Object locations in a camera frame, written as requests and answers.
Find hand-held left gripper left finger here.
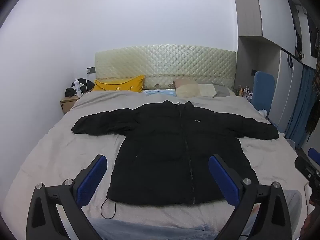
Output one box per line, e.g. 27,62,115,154
26,154,108,240

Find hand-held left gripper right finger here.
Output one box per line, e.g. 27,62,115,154
208,154,292,240

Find black puffer jacket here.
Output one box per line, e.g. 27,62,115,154
71,100,280,219

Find dark hanging clothes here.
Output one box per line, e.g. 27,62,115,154
291,4,320,58

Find blue curtain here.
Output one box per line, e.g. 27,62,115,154
285,65,317,148

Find bed with beige cover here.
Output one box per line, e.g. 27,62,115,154
2,90,313,232

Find wooden nightstand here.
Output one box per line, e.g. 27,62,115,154
60,97,80,114

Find blue chair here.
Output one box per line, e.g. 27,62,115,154
251,71,276,121

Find grey pillow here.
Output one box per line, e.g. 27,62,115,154
212,85,237,97

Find group of cosmetic bottles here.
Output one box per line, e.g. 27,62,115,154
236,85,253,101

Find black bag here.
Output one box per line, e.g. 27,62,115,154
65,78,94,97

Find white bottle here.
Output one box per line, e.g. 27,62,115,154
74,79,83,97

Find beige pillow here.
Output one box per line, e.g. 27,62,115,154
174,78,218,98

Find yellow pillow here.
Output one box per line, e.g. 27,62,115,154
91,75,145,93

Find light blue patterned sheet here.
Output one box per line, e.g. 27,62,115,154
142,89,178,97

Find cream quilted headboard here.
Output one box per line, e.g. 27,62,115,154
94,44,237,93

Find grey and white wardrobe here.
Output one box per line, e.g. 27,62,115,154
231,0,320,135

